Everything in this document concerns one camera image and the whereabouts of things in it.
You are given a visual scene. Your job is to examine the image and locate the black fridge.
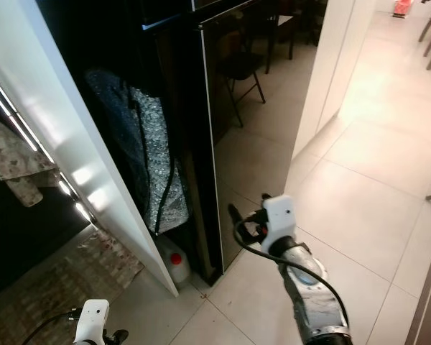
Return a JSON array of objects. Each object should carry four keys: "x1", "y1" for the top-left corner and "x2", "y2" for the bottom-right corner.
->
[{"x1": 37, "y1": 0, "x2": 330, "y2": 290}]

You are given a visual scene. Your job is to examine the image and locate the white fridge door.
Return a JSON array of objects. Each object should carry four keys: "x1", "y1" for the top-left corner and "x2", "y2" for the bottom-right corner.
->
[{"x1": 0, "y1": 0, "x2": 181, "y2": 298}]

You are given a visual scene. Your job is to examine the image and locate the white jug with red cap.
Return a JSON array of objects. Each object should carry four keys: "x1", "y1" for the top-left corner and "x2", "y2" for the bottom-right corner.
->
[{"x1": 157, "y1": 237, "x2": 193, "y2": 290}]

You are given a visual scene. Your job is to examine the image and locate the silver bubble foil bag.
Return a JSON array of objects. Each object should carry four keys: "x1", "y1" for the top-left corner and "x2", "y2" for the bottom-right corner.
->
[{"x1": 134, "y1": 85, "x2": 189, "y2": 236}]

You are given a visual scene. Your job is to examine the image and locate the dark blue patterned cloth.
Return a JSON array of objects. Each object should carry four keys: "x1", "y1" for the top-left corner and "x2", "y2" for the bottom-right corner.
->
[{"x1": 85, "y1": 68, "x2": 149, "y2": 216}]

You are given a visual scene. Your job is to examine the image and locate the floral patterned cloth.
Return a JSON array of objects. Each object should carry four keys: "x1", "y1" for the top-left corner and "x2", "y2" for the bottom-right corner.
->
[{"x1": 0, "y1": 111, "x2": 60, "y2": 208}]

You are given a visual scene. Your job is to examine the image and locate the small red object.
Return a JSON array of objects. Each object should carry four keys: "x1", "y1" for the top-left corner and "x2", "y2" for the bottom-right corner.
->
[{"x1": 392, "y1": 0, "x2": 414, "y2": 19}]

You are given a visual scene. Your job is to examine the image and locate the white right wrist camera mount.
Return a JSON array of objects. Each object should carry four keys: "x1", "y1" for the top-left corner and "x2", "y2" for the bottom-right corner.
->
[{"x1": 259, "y1": 195, "x2": 297, "y2": 253}]

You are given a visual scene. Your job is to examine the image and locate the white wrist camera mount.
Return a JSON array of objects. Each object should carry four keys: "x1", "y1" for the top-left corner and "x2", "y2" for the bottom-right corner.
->
[
  {"x1": 259, "y1": 195, "x2": 297, "y2": 253},
  {"x1": 73, "y1": 299, "x2": 111, "y2": 345}
]

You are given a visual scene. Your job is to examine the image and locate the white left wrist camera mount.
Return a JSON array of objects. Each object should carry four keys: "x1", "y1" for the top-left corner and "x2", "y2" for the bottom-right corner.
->
[{"x1": 73, "y1": 299, "x2": 111, "y2": 345}]

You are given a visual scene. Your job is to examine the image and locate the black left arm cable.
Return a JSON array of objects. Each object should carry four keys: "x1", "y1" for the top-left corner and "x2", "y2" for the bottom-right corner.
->
[{"x1": 21, "y1": 310, "x2": 80, "y2": 345}]

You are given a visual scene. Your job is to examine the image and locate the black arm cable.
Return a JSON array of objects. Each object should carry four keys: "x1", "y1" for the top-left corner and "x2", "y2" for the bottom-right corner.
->
[
  {"x1": 21, "y1": 310, "x2": 80, "y2": 345},
  {"x1": 233, "y1": 219, "x2": 351, "y2": 326}
]

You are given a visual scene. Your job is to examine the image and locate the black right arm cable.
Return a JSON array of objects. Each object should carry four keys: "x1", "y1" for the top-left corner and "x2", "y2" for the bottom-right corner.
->
[{"x1": 233, "y1": 219, "x2": 351, "y2": 326}]

